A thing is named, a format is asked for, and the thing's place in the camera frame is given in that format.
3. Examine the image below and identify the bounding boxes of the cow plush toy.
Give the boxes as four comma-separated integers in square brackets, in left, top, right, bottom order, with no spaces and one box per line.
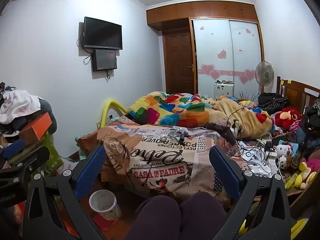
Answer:
[272,141,294,169]

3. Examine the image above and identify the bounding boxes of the white box appliance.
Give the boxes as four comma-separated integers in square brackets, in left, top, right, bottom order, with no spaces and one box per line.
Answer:
[214,80,235,98]

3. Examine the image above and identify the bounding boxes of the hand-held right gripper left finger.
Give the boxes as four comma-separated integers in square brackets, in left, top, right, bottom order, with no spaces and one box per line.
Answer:
[22,145,108,240]

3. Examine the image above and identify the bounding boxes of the newspaper print blanket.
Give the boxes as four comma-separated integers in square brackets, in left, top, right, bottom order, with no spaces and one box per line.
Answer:
[77,116,242,205]

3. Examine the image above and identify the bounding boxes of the clear plastic cup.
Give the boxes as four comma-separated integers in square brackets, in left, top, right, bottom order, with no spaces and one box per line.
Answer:
[103,137,125,160]

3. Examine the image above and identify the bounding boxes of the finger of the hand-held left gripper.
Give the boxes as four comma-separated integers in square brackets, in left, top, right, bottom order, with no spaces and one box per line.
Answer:
[0,139,50,180]

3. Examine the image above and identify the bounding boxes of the red plush toy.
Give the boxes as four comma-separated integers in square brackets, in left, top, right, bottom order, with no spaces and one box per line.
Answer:
[274,107,302,130]

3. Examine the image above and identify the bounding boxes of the red envelope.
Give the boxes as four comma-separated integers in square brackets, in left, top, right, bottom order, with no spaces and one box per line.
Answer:
[92,211,118,232]

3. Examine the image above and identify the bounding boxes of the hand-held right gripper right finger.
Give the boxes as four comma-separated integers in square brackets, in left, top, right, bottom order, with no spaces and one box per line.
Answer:
[209,145,292,240]

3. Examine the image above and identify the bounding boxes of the person's purple trousers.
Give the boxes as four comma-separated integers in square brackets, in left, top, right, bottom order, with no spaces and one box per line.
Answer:
[125,191,228,240]

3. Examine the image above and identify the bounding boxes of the green leaf-print bag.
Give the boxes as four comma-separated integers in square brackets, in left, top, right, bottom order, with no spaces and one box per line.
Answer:
[44,132,64,178]

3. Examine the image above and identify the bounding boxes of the small black wall monitor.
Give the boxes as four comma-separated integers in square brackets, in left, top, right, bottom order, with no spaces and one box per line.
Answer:
[91,49,118,72]

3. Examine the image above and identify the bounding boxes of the yellow plush toy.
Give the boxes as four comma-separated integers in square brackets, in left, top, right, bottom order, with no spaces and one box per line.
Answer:
[285,161,318,189]

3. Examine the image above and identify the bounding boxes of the white plastic bag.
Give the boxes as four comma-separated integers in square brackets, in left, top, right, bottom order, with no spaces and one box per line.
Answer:
[56,159,75,178]

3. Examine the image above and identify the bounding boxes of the dark labelled bottle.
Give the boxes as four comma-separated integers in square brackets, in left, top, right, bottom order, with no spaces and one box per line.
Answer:
[291,140,307,169]

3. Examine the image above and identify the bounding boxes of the white paper cup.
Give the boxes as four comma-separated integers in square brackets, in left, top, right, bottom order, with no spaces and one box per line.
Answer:
[89,190,122,221]

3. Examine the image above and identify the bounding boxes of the wardrobe with frosted sliding doors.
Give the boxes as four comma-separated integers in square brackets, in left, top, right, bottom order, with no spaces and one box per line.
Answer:
[191,17,263,98]

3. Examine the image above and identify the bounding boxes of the colourful patchwork blanket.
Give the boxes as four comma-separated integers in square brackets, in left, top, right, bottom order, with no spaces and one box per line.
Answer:
[127,91,273,139]

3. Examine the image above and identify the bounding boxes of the grey cloth pile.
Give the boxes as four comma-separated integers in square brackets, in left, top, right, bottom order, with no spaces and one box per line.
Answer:
[0,97,57,140]

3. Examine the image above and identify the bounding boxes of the yellow tube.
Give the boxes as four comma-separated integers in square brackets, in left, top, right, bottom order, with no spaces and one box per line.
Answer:
[99,99,128,128]

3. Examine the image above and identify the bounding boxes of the wooden overhead cabinets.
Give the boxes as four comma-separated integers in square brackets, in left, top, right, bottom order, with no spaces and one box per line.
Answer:
[146,1,258,29]

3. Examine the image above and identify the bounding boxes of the white cloth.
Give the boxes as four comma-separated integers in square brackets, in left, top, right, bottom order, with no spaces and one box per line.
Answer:
[0,89,42,124]

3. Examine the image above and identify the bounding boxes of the black wall television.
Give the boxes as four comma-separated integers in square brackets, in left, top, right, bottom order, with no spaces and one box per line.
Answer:
[83,17,123,50]

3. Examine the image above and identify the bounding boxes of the white standing fan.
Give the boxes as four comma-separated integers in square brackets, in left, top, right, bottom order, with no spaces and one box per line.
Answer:
[255,61,274,95]

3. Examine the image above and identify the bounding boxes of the black clothing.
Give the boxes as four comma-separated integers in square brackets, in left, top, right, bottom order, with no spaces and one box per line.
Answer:
[257,92,288,113]

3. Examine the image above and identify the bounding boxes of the orange box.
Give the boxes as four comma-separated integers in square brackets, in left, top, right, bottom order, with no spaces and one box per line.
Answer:
[19,112,53,143]

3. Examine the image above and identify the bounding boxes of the wooden headboard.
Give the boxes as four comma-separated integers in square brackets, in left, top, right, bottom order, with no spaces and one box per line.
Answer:
[276,76,320,115]

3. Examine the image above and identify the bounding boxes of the brown wooden door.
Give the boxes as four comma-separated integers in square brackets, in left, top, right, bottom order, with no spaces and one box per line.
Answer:
[162,29,196,95]

